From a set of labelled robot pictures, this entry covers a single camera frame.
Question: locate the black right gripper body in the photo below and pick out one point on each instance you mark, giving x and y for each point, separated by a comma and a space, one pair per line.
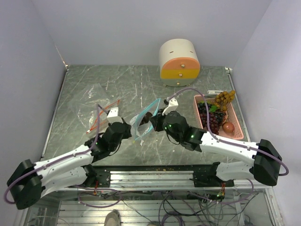
173, 135

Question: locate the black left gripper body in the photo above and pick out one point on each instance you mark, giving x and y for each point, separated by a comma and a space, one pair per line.
126, 134

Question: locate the fake dark purple fruit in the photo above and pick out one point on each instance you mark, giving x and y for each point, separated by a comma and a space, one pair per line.
146, 118

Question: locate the blue zip top bag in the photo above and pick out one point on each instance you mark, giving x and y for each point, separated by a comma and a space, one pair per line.
140, 122

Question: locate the fake dark blue grape bunch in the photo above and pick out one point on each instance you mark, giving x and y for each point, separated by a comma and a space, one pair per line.
202, 107

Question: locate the orange zip top bag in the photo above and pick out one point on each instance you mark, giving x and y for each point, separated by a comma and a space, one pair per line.
88, 105

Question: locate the fake purple grape bunch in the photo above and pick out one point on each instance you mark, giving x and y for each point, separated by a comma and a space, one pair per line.
215, 121

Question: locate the fake green vegetable piece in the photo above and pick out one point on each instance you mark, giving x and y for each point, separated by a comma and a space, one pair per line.
213, 108

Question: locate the fake brown round fruit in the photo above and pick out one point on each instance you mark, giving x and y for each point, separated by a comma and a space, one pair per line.
228, 127

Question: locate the fake brown longan bunch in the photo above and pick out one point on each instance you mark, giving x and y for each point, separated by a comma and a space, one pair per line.
222, 100

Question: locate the pink perforated plastic basket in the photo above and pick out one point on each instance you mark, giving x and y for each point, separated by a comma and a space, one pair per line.
230, 116

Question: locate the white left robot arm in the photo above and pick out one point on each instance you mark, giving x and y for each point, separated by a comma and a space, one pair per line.
31, 181

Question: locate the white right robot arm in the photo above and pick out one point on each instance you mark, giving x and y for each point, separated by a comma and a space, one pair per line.
259, 161

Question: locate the small white plastic clip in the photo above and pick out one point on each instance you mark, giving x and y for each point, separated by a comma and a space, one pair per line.
214, 92

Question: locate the round mini drawer cabinet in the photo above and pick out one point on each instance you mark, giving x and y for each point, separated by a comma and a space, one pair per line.
179, 64

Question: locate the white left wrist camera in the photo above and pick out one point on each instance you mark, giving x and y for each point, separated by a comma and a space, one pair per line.
113, 116

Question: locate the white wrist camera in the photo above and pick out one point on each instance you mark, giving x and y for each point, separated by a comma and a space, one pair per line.
171, 105
113, 116

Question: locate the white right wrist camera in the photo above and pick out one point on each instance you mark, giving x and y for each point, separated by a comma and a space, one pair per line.
171, 105

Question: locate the aluminium rail frame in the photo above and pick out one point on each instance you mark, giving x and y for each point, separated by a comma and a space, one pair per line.
188, 195

